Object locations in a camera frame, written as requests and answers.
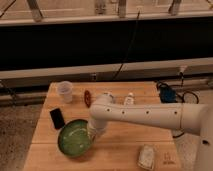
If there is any blue device with cables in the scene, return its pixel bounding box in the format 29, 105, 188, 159
156, 82, 200, 104

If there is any black hanging cable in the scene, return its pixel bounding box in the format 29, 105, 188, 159
111, 9, 142, 81

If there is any white crumpled packet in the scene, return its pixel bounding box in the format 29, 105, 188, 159
138, 145, 155, 171

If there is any clear plastic cup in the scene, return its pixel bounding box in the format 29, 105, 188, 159
57, 81, 73, 103

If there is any red-brown oval object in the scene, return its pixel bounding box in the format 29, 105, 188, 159
84, 90, 91, 108

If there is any white tube bottle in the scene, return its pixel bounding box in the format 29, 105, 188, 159
124, 92, 134, 105

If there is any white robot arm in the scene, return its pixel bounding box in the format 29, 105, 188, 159
88, 93, 213, 171

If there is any green ceramic bowl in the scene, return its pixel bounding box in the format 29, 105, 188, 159
57, 119, 92, 158

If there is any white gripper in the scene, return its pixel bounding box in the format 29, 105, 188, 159
87, 117, 107, 141

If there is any black smartphone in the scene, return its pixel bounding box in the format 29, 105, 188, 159
50, 108, 65, 130

